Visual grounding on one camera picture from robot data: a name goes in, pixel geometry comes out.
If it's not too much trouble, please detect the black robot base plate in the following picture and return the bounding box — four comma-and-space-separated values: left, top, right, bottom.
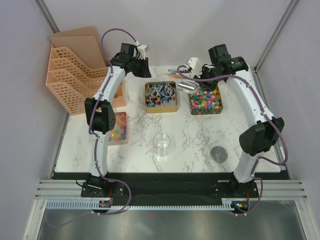
80, 171, 261, 207

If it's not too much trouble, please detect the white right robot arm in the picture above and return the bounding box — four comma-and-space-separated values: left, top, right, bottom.
200, 44, 285, 197

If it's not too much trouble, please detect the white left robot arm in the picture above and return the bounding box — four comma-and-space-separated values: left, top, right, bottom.
81, 42, 151, 198

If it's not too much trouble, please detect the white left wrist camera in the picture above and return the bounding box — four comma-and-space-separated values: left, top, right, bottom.
136, 44, 149, 60

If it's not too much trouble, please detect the clear glass jar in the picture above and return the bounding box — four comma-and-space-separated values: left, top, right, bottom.
152, 133, 172, 157

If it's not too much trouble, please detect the light blue cable duct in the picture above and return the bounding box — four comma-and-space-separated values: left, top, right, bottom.
45, 196, 248, 211

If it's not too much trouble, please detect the peach plastic file organizer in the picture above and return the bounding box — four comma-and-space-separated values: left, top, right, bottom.
45, 25, 127, 116

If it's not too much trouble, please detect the gold tin of lollipops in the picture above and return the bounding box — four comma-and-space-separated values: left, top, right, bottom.
144, 81, 178, 114

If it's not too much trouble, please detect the gold tin of star candies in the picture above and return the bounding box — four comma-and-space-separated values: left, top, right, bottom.
189, 86, 224, 116

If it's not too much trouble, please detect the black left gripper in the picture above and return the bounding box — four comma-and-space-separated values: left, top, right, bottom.
130, 56, 152, 79

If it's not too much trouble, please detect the orange highlighter pen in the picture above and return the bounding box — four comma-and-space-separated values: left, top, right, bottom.
169, 74, 187, 79

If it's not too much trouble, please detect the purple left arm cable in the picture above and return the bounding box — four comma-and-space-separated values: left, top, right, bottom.
46, 27, 141, 228

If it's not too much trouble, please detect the pink tray of gummy candies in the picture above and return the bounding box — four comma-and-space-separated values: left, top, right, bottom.
108, 111, 129, 146

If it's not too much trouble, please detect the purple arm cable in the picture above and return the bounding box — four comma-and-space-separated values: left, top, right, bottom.
46, 27, 141, 228
176, 64, 291, 217

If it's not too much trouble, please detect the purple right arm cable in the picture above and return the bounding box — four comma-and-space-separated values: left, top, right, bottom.
176, 64, 291, 217

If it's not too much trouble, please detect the silver round jar lid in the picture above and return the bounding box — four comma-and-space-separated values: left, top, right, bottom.
210, 146, 228, 164

